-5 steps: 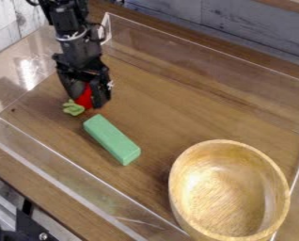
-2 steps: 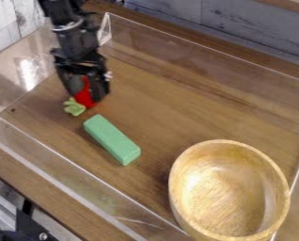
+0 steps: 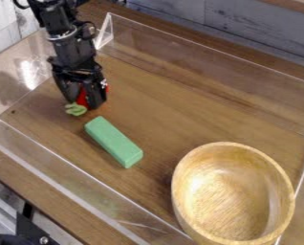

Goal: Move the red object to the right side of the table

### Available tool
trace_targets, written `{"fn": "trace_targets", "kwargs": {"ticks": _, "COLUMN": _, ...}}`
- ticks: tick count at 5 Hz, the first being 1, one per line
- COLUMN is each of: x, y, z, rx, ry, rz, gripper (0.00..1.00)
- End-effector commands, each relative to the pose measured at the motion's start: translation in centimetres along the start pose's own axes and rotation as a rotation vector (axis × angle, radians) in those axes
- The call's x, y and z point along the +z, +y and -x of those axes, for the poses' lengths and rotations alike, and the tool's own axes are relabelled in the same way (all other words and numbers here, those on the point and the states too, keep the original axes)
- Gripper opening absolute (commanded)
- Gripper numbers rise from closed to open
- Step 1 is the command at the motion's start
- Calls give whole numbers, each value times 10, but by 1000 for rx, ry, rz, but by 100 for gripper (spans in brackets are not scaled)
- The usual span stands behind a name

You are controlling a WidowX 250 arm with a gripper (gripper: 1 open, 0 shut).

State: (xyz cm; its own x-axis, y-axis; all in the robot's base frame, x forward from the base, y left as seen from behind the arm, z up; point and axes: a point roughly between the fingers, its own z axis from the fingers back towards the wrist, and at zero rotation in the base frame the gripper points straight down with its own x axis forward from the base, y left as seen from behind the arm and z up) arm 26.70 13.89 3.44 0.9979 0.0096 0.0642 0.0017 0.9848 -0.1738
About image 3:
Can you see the red plush strawberry toy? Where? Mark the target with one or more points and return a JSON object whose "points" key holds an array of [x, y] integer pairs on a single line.
{"points": [[78, 107]]}

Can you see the black clamp with screw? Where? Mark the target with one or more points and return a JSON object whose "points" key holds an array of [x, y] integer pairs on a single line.
{"points": [[29, 234]]}

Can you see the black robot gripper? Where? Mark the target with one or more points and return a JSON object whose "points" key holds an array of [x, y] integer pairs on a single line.
{"points": [[73, 65]]}

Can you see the green rectangular block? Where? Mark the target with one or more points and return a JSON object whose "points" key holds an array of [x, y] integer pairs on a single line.
{"points": [[120, 147]]}

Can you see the clear acrylic front barrier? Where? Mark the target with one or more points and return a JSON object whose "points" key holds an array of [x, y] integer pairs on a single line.
{"points": [[93, 212]]}

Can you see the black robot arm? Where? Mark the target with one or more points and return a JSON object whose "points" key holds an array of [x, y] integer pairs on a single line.
{"points": [[57, 13]]}

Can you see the wooden bowl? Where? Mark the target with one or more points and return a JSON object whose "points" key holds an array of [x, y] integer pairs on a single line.
{"points": [[232, 195]]}

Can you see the clear acrylic corner bracket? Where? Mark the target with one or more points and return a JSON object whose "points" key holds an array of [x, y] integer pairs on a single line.
{"points": [[105, 33]]}

